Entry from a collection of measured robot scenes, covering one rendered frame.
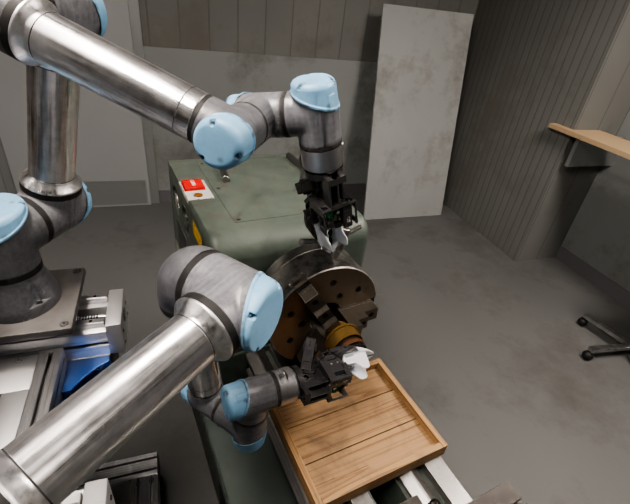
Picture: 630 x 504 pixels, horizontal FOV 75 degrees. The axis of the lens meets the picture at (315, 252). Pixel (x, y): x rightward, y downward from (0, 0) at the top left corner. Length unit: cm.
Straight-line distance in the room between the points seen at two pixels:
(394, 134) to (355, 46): 83
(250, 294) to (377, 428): 65
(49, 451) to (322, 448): 69
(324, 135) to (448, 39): 350
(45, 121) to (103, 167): 299
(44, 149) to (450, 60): 362
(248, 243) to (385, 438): 60
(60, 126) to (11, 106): 294
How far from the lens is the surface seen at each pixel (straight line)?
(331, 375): 92
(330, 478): 106
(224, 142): 59
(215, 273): 65
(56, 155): 99
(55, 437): 55
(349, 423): 114
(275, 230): 111
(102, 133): 383
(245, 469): 145
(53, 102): 94
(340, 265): 103
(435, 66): 408
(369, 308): 112
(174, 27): 369
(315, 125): 69
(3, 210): 98
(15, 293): 103
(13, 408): 102
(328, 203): 75
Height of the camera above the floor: 181
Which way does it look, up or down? 32 degrees down
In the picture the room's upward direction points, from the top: 7 degrees clockwise
